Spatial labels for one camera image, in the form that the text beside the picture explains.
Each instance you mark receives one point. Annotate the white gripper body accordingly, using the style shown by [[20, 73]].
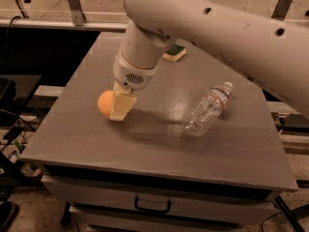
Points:
[[131, 74]]

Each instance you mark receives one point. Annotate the green yellow sponge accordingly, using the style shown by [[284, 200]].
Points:
[[175, 53]]

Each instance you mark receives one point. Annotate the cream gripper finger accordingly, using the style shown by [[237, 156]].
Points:
[[121, 89], [121, 105]]

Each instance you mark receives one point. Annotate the grey drawer cabinet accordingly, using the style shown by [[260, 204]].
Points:
[[217, 182]]

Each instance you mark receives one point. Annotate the orange ball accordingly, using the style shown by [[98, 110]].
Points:
[[105, 101]]

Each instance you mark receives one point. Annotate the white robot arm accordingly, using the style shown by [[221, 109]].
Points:
[[272, 53]]

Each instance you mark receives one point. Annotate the clear plastic water bottle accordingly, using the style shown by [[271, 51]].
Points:
[[200, 117]]

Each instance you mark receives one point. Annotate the black side table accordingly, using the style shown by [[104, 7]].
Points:
[[15, 92]]

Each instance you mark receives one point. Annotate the metal railing frame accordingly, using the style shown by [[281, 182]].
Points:
[[64, 13]]

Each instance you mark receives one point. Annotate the black drawer handle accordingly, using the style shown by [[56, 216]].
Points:
[[152, 206]]

